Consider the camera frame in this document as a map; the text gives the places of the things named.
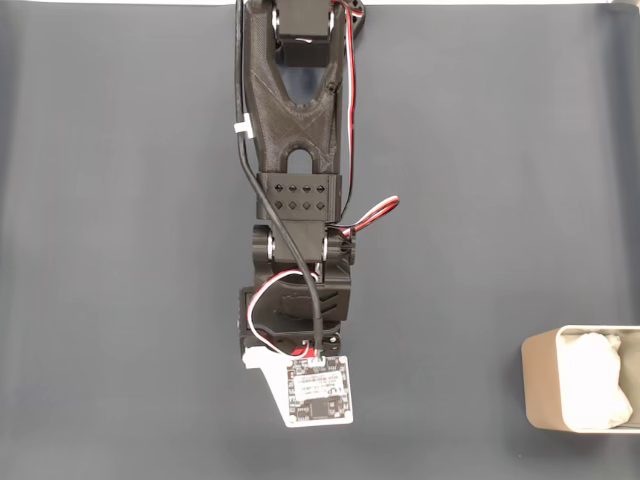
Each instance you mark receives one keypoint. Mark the dark grey mat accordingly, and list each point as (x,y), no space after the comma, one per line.
(125,250)

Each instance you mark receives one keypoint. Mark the camera board on white mount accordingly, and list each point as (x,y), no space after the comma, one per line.
(320,395)

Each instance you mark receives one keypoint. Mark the beige open box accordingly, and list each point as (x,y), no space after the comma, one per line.
(540,380)

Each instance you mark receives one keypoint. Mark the white crumpled paper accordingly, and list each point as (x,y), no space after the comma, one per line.
(592,380)

